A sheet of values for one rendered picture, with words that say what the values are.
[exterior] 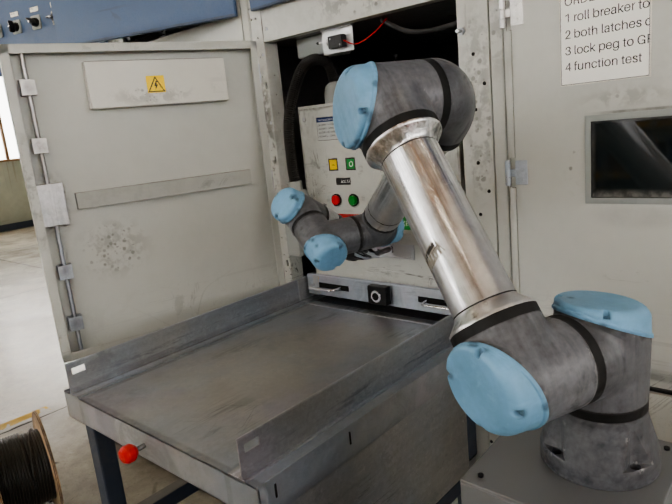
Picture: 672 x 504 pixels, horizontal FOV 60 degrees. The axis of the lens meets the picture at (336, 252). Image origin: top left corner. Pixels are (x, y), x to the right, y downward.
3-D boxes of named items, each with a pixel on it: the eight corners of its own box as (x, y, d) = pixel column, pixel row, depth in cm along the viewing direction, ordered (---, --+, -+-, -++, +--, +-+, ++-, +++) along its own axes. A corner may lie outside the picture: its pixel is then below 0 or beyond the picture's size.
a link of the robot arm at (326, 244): (367, 237, 115) (342, 204, 122) (316, 248, 110) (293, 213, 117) (361, 266, 120) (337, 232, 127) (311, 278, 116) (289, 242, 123)
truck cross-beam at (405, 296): (475, 319, 137) (474, 295, 135) (309, 293, 172) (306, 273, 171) (485, 313, 140) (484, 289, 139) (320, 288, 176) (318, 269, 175)
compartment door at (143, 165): (59, 355, 148) (-6, 48, 133) (280, 296, 181) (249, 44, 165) (64, 363, 143) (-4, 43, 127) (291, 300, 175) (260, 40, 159)
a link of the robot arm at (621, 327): (672, 395, 75) (677, 295, 72) (598, 429, 70) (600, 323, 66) (594, 362, 86) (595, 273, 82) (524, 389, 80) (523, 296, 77)
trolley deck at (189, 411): (262, 524, 84) (257, 487, 83) (69, 415, 125) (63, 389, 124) (485, 358, 133) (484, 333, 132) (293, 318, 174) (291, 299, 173)
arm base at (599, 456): (662, 437, 83) (665, 373, 81) (659, 504, 71) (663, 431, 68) (550, 417, 91) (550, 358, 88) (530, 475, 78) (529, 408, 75)
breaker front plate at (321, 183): (464, 299, 138) (452, 89, 128) (314, 279, 170) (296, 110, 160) (466, 297, 139) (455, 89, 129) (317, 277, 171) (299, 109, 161)
